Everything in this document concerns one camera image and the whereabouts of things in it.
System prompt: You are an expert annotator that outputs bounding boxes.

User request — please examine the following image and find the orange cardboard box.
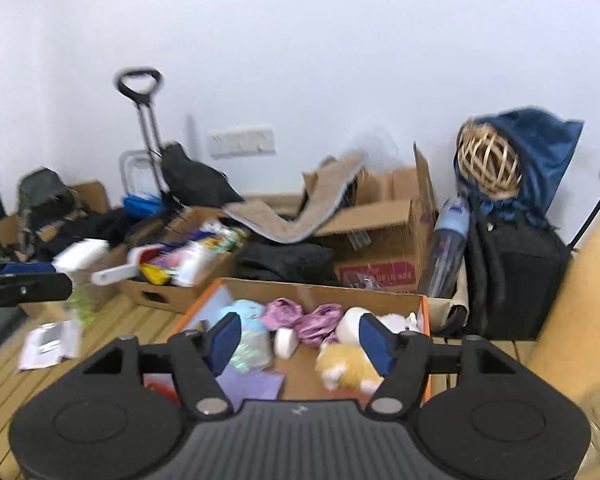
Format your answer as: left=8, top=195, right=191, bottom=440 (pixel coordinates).
left=144, top=277, right=434, bottom=412

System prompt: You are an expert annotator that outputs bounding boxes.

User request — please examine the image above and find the small cardboard box with supplies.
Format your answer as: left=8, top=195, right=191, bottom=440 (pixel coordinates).
left=119, top=209, right=252, bottom=317

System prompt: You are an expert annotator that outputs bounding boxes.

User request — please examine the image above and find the pink satin pouch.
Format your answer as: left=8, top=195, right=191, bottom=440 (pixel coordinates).
left=261, top=297, right=302, bottom=332

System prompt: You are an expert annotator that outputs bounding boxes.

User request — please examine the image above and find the black backpack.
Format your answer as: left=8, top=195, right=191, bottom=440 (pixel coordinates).
left=466, top=209, right=572, bottom=342

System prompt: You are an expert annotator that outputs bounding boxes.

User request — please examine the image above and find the dark grey bag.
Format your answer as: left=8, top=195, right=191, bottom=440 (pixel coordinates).
left=16, top=168, right=82, bottom=222

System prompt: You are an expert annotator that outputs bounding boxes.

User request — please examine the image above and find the white plush toy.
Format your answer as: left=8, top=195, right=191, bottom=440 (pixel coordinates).
left=336, top=306, right=423, bottom=347

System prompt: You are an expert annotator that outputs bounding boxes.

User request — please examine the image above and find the clear water bottle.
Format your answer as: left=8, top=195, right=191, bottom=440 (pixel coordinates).
left=422, top=197, right=471, bottom=302

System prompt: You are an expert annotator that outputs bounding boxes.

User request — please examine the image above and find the wicker ball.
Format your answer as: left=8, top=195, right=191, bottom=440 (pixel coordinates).
left=457, top=122, right=524, bottom=194

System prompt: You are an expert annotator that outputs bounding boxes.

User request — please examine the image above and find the clear plastic package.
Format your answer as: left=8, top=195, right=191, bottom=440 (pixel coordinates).
left=18, top=319, right=84, bottom=372

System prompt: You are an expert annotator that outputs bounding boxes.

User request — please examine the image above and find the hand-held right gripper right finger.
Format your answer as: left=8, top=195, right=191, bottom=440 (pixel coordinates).
left=358, top=313, right=519, bottom=419

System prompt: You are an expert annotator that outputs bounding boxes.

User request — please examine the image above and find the yellow plush toy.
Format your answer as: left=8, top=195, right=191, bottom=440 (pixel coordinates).
left=314, top=341, right=385, bottom=394

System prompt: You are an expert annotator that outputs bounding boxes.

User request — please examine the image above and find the blue fabric bag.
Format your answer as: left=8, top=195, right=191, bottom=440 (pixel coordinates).
left=454, top=106, right=585, bottom=228

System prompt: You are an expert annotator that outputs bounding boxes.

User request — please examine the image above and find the black folding trolley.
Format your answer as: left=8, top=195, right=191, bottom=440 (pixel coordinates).
left=115, top=66, right=243, bottom=213

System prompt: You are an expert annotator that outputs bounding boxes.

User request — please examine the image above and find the light blue plush toy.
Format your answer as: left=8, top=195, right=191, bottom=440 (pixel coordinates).
left=219, top=299, right=274, bottom=356

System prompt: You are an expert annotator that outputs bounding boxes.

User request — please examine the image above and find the white lint roller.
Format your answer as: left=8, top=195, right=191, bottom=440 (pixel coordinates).
left=90, top=244, right=164, bottom=287

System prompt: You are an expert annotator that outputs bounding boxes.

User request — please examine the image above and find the purple towel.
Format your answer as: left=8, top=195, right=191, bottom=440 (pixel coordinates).
left=214, top=369, right=287, bottom=404

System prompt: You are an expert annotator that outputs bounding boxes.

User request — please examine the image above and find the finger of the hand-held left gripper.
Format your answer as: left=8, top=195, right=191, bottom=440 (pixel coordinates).
left=0, top=273, right=74, bottom=317
left=0, top=261, right=57, bottom=276

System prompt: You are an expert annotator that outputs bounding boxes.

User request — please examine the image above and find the black folded cloth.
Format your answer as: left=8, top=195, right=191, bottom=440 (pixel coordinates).
left=236, top=241, right=339, bottom=287

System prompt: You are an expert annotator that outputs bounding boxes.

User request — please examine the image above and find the green bottle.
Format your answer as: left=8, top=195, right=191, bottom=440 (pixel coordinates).
left=71, top=284, right=100, bottom=325

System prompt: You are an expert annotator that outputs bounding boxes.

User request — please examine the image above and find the large brown cardboard box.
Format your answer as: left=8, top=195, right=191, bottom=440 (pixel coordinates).
left=301, top=144, right=439, bottom=295

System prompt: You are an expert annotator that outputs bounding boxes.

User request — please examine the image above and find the lilac satin pouch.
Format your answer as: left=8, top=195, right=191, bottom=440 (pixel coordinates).
left=294, top=303, right=345, bottom=347

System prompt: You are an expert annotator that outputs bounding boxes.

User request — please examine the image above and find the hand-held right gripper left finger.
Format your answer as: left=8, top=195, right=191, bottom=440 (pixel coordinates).
left=82, top=312, right=242, bottom=420

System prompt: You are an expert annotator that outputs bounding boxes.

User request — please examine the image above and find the white wall outlet strip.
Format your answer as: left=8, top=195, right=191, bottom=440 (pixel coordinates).
left=207, top=128, right=277, bottom=157

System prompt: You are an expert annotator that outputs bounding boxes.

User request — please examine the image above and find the small white cup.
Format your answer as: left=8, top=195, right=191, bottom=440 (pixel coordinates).
left=273, top=327, right=302, bottom=360

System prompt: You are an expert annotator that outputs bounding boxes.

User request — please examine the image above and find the tan carpet piece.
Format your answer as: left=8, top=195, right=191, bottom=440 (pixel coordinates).
left=222, top=152, right=369, bottom=244

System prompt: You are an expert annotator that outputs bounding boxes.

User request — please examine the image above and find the black crumpled cloth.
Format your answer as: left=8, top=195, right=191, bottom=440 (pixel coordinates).
left=34, top=209, right=148, bottom=262

